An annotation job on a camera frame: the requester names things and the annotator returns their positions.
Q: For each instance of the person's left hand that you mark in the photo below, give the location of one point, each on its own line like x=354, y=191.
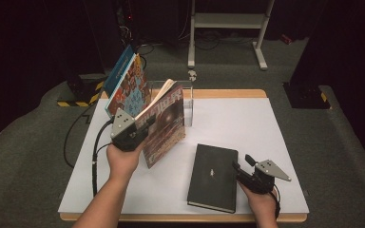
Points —
x=123, y=164

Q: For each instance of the small red floor object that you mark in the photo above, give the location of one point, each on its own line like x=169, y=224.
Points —
x=286, y=39

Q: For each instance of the clear acrylic book rack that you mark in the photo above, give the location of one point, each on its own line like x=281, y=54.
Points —
x=188, y=110

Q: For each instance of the white metal stand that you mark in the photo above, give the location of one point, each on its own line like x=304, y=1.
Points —
x=228, y=20

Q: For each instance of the person's right hand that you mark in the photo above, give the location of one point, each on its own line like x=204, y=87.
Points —
x=263, y=205

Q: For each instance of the blue picture book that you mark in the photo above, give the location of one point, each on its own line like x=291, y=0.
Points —
x=117, y=72

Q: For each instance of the small white floor object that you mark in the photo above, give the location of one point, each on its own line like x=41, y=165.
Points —
x=192, y=75

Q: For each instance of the black yellow-striped stand base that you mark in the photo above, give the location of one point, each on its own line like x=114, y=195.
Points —
x=82, y=88
x=307, y=95

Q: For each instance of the colourful snake picture book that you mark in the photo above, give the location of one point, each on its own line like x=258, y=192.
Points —
x=130, y=91

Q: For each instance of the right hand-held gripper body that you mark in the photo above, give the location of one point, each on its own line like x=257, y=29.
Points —
x=263, y=180

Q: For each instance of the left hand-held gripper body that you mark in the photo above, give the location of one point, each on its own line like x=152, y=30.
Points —
x=125, y=133

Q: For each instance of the black hardcover book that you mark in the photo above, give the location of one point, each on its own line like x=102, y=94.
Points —
x=212, y=190

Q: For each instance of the purple paperback book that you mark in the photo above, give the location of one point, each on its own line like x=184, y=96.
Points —
x=164, y=136

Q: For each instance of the black curtain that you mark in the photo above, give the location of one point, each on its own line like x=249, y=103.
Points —
x=355, y=63
x=28, y=47

